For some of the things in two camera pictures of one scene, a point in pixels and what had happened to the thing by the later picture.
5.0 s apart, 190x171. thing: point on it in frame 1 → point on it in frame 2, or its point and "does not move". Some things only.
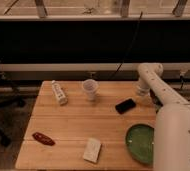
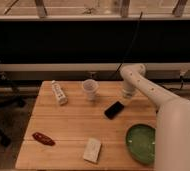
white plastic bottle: x=63 y=100 does not move
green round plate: x=140 y=143 does not move
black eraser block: x=125 y=105 → x=112 y=111
